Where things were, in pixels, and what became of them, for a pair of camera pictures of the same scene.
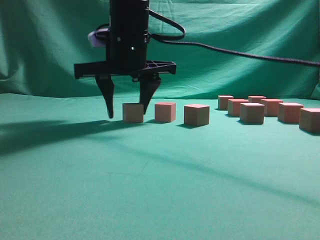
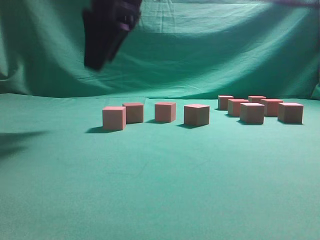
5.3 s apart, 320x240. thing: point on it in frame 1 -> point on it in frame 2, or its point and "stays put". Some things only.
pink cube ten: x=310 y=119 -> x=114 y=117
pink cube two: x=165 y=111 stays put
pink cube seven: x=270 y=107 stays put
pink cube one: x=197 y=115 stays put
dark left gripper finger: x=149 y=82 -> x=126 y=23
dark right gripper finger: x=107 y=87 -> x=104 y=28
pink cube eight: x=223 y=101 stays put
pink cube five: x=289 y=113 stays put
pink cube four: x=251 y=113 stays put
